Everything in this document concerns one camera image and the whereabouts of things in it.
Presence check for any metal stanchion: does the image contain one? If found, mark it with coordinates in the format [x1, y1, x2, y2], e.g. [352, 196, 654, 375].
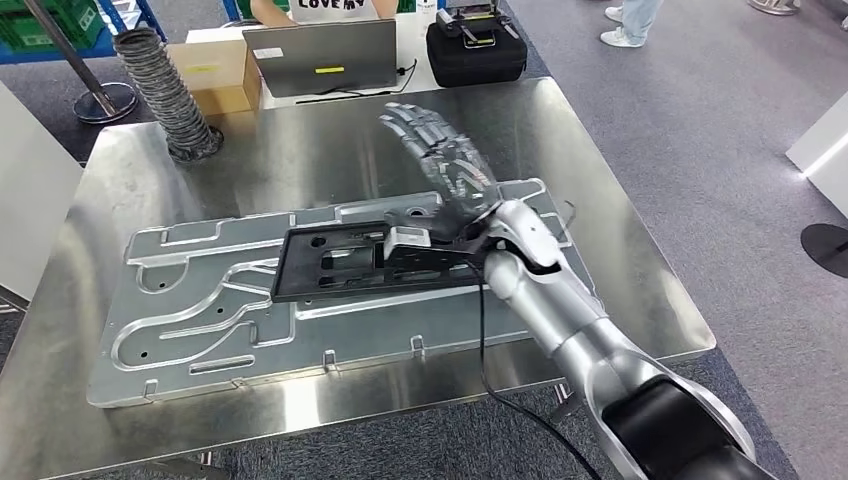
[747, 0, 802, 17]
[23, 0, 140, 126]

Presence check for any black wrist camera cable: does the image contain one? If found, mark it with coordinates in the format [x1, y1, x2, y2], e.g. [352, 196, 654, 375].
[466, 200, 604, 480]

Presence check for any white panel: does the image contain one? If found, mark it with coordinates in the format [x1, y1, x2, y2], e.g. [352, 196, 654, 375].
[0, 82, 84, 306]

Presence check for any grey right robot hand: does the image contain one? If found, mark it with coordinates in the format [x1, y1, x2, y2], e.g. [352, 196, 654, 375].
[378, 101, 505, 243]

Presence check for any standing person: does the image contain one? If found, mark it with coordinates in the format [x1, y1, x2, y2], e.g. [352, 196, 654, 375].
[599, 0, 664, 49]

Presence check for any blue metal storage rack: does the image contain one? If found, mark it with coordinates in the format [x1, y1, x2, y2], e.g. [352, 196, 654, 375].
[0, 0, 168, 66]

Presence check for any grey ribbed flexible hose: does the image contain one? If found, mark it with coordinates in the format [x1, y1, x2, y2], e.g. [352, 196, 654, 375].
[113, 27, 225, 165]

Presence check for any stamped silver metal plate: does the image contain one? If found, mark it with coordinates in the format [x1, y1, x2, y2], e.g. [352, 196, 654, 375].
[86, 177, 598, 409]

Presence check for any black carrying case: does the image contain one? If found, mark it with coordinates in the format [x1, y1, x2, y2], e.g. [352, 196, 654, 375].
[425, 19, 529, 89]

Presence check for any stainless steel workbench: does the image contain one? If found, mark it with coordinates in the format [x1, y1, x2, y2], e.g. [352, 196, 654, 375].
[0, 76, 718, 480]

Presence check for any green plastic crate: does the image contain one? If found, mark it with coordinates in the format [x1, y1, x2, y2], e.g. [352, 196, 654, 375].
[0, 0, 107, 54]

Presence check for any black handheld controller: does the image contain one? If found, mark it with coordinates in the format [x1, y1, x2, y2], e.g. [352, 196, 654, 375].
[437, 0, 521, 49]

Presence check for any brown cardboard box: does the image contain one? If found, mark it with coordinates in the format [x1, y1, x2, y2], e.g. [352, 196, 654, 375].
[165, 39, 264, 117]

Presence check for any black laptop cable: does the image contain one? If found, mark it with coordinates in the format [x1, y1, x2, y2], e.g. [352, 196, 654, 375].
[294, 58, 419, 106]

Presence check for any black plastic frame part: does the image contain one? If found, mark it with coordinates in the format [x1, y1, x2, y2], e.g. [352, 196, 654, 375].
[270, 220, 492, 305]

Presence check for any grey laptop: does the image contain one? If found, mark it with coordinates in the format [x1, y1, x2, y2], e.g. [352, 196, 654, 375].
[242, 18, 399, 101]

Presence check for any white cabinet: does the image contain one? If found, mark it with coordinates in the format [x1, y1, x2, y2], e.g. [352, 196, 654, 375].
[786, 91, 848, 220]

